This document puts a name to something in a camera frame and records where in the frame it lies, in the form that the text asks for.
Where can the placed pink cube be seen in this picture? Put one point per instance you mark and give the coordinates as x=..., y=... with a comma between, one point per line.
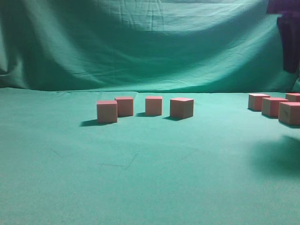
x=181, y=107
x=153, y=105
x=125, y=106
x=107, y=111

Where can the middle pink cube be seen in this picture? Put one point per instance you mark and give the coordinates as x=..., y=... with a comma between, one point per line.
x=270, y=106

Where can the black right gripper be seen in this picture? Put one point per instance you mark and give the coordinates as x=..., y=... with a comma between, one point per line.
x=289, y=29

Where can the green cloth backdrop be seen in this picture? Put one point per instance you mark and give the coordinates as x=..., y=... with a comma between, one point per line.
x=226, y=165

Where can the far right pink cube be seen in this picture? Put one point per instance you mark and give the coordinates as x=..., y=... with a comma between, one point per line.
x=293, y=97

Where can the pink cube with mark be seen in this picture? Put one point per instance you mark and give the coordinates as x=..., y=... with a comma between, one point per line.
x=289, y=113

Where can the far left pink cube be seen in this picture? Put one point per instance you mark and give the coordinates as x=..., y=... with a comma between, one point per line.
x=255, y=101

